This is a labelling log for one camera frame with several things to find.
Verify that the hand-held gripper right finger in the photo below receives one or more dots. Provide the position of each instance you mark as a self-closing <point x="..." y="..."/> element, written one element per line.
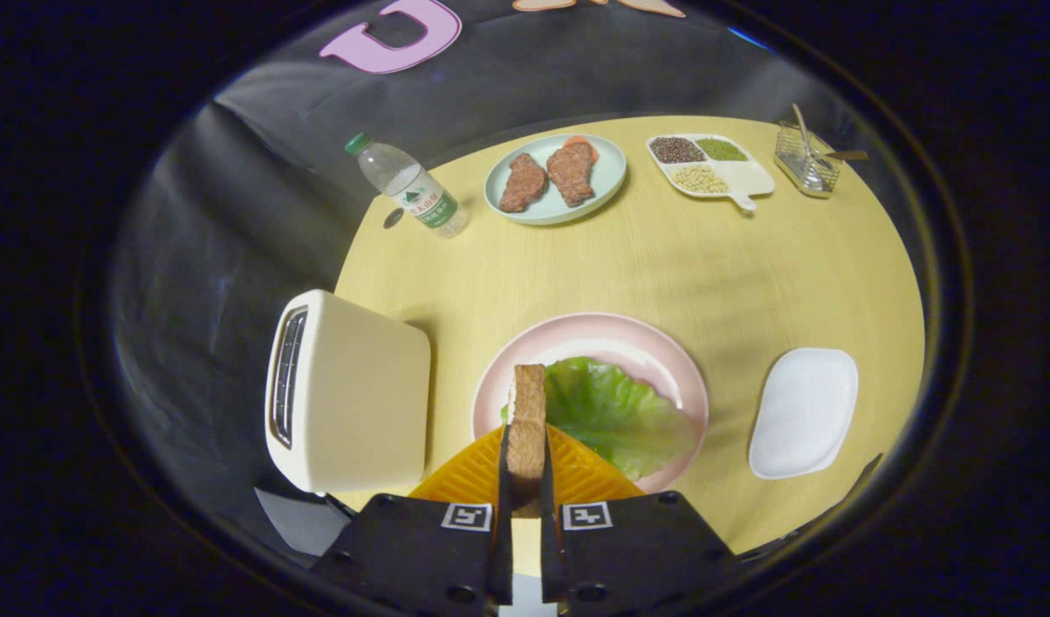
<point x="644" y="553"/>

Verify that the pile of dark red beans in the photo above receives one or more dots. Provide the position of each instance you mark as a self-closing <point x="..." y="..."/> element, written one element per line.
<point x="677" y="150"/>

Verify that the light blue plate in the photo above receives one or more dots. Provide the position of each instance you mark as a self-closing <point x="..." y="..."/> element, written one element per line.
<point x="542" y="213"/>

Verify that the green lettuce leaf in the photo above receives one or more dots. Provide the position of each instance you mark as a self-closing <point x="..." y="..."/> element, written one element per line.
<point x="619" y="411"/>

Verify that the pile of pale soybeans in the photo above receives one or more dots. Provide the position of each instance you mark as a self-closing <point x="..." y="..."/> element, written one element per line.
<point x="698" y="178"/>

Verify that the orange carrot slice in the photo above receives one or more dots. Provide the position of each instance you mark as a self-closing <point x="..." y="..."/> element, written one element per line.
<point x="589" y="146"/>

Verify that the clear plastic water bottle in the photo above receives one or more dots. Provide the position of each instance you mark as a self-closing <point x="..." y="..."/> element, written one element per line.
<point x="409" y="190"/>

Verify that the wooden spoon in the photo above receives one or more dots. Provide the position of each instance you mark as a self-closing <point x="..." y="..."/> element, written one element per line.
<point x="850" y="156"/>

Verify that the brown meat piece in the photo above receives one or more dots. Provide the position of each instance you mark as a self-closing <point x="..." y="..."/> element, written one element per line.
<point x="570" y="174"/>
<point x="523" y="182"/>

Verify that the white divided dish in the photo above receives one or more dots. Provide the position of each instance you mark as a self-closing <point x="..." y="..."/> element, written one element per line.
<point x="743" y="176"/>

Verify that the white square plate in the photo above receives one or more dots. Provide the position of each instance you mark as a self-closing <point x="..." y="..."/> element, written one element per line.
<point x="803" y="411"/>

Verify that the cream toaster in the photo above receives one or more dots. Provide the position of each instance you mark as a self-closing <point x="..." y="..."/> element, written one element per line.
<point x="362" y="403"/>

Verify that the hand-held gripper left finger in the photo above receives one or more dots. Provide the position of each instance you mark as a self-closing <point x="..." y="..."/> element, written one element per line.
<point x="430" y="548"/>

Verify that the clear utensil holder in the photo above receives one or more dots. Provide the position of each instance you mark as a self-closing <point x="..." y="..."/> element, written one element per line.
<point x="806" y="167"/>

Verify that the pink plate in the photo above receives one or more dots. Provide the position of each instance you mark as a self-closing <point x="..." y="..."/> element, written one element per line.
<point x="593" y="334"/>

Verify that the pile of green beans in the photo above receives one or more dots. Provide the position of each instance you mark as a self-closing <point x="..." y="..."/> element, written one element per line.
<point x="722" y="149"/>

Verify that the wooden stick utensil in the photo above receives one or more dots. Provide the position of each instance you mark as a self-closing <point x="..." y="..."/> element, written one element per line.
<point x="801" y="124"/>

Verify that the toasted white bread slice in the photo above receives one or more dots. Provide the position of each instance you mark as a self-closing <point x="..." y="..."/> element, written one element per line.
<point x="527" y="428"/>

